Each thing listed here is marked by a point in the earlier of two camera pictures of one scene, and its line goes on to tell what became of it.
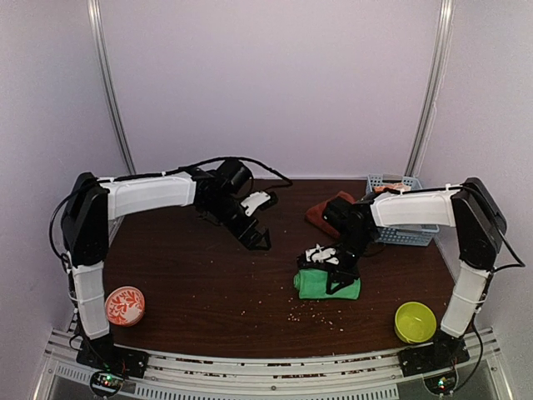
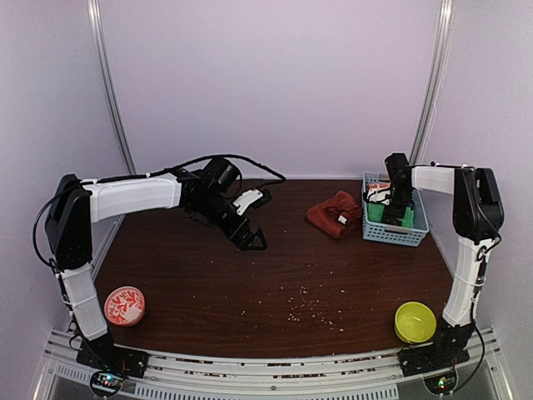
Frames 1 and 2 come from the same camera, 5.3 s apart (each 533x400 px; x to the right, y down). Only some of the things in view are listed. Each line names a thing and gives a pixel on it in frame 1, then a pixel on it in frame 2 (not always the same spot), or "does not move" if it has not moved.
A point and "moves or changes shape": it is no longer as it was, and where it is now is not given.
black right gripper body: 357,242 -> 403,197
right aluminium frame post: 445,17 does not move
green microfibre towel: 313,283 moves or changes shape
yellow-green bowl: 415,322 does not move
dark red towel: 315,214 does not move
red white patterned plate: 124,306 does not move
